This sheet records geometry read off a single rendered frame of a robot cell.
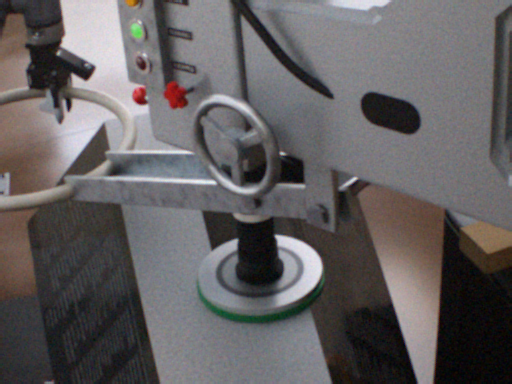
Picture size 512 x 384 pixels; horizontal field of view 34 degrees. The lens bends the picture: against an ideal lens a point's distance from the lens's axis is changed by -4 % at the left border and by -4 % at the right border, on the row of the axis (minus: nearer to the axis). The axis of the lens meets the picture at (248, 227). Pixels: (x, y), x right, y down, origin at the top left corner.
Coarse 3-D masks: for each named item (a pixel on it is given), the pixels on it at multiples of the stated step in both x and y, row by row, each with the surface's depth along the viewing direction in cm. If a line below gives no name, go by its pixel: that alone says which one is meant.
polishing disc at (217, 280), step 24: (288, 240) 156; (216, 264) 152; (288, 264) 150; (312, 264) 149; (216, 288) 146; (240, 288) 145; (264, 288) 145; (288, 288) 144; (312, 288) 144; (240, 312) 141; (264, 312) 141
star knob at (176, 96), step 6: (168, 84) 118; (174, 84) 118; (168, 90) 118; (174, 90) 118; (180, 90) 117; (186, 90) 118; (192, 90) 120; (168, 96) 119; (174, 96) 118; (180, 96) 117; (174, 102) 119; (180, 102) 118; (186, 102) 118; (174, 108) 120; (180, 108) 119
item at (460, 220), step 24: (456, 216) 185; (456, 240) 185; (456, 264) 187; (456, 288) 190; (480, 288) 176; (504, 288) 164; (456, 312) 193; (480, 312) 180; (504, 312) 165; (456, 336) 195; (480, 336) 182; (504, 336) 167; (456, 360) 198; (480, 360) 184; (504, 360) 171
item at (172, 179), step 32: (128, 160) 168; (160, 160) 161; (192, 160) 155; (96, 192) 160; (128, 192) 153; (160, 192) 147; (192, 192) 141; (224, 192) 135; (288, 192) 126; (352, 192) 123; (320, 224) 119
